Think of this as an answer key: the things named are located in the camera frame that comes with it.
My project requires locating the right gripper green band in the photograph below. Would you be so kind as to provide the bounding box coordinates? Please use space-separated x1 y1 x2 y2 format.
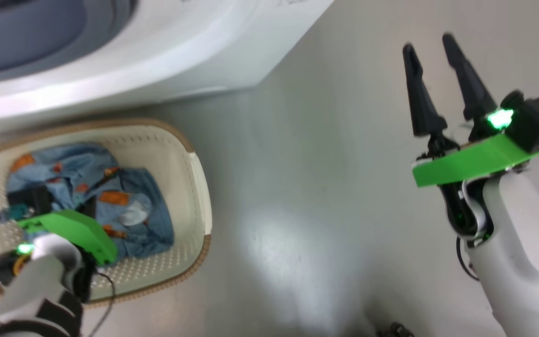
402 33 539 188

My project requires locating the blue clothing with orange print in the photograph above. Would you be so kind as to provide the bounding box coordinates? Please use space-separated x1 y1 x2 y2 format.
5 143 175 263

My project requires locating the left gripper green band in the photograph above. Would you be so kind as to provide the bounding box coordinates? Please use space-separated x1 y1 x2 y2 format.
17 210 118 265

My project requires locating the left teal connector cable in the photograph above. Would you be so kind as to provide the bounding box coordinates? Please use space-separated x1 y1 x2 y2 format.
0 205 35 227

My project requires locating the white front-load washing machine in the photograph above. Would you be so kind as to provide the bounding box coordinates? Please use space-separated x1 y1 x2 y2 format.
0 0 335 137

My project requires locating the cream perforated laundry basket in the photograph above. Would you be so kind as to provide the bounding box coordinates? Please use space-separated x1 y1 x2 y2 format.
0 118 212 309

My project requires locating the grey rubber door gasket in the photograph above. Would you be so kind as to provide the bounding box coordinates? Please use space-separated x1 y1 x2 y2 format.
0 0 139 88

